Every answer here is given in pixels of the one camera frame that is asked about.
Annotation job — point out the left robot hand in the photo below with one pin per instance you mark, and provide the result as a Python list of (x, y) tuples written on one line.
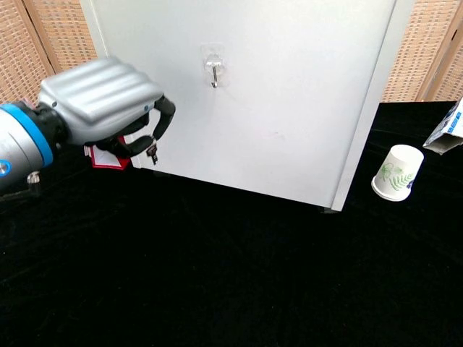
[(97, 101)]

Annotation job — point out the silver keys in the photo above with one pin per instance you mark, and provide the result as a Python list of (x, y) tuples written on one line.
[(153, 152)]

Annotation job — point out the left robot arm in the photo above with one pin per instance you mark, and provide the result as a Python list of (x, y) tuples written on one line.
[(18, 144)]

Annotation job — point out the clear adhesive metal hook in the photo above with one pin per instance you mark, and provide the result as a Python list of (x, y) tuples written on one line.
[(214, 68)]

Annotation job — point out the white cabinet board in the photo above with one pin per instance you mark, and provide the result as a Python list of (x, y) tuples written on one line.
[(253, 119)]

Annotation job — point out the red spiral notepad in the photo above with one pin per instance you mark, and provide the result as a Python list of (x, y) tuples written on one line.
[(106, 160)]

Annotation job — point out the woven rattan folding screen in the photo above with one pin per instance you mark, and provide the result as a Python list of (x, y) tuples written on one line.
[(43, 36)]

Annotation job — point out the black velvet table cloth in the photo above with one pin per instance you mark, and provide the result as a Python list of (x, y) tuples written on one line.
[(231, 260)]

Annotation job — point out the white paper cup leaf print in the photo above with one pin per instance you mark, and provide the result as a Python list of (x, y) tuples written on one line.
[(397, 172)]

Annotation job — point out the blue white carton box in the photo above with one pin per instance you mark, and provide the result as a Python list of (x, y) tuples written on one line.
[(446, 132)]

